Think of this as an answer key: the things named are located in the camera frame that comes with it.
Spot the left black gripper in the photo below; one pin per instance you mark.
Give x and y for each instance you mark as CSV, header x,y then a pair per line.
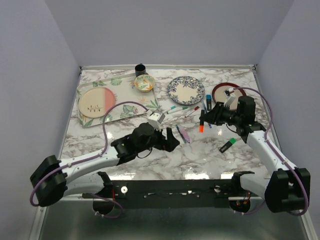
x,y
169,144

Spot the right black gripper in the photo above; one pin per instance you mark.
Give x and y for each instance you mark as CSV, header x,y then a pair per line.
x,y
214,116

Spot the dark green pen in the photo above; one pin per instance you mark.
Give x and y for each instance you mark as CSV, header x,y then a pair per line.
x,y
180,133

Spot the purple translucent highlighter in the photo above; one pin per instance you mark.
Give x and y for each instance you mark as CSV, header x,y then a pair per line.
x,y
185,134

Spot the orange black highlighter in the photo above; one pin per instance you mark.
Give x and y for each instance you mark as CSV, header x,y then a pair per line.
x,y
201,123

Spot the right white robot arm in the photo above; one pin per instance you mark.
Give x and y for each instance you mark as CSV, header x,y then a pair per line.
x,y
288,189

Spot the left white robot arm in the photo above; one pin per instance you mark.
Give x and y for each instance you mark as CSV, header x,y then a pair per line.
x,y
55,178

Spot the blue black highlighter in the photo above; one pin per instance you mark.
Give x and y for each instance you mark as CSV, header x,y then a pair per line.
x,y
208,102

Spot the red rimmed brown plate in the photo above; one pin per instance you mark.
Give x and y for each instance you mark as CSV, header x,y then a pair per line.
x,y
218,94

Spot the green capped white marker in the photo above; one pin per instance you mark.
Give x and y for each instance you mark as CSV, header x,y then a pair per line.
x,y
177,109

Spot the green black highlighter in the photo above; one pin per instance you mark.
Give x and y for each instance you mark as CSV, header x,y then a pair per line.
x,y
227,145

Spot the teal capped white marker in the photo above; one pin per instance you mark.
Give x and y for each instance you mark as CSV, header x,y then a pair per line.
x,y
167,110

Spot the blue floral plate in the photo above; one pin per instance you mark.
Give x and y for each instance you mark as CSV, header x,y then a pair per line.
x,y
186,90

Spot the floral rectangular tray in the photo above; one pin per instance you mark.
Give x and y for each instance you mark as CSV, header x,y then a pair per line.
x,y
124,90

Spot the floral yellow bowl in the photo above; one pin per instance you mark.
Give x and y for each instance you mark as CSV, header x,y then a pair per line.
x,y
144,83

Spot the black mounting base bar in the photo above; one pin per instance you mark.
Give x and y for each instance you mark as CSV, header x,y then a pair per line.
x,y
188,193

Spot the black cup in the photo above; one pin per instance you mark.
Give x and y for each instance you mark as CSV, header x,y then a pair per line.
x,y
140,69

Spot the pink cream round plate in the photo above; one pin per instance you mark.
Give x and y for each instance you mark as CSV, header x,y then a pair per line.
x,y
95,102

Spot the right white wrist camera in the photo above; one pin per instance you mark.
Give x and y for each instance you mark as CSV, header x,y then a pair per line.
x,y
230,97

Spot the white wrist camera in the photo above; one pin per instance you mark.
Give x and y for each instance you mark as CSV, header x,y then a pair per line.
x,y
230,97
155,120

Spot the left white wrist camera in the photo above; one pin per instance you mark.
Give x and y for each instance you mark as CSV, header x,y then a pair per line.
x,y
155,120

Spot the aluminium frame rail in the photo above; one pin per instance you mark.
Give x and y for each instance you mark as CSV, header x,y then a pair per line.
x,y
66,198

